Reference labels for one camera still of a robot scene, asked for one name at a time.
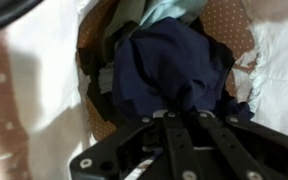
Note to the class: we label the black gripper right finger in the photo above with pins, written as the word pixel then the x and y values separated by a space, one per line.
pixel 239 159

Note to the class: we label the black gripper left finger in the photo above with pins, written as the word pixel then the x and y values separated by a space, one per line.
pixel 178 160

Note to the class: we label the dark blue clothing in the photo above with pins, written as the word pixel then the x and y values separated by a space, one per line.
pixel 171 66

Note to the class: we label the light blue clothing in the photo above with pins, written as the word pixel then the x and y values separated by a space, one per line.
pixel 186 11

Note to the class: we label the grey brown clothing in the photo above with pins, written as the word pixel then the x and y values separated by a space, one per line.
pixel 127 16

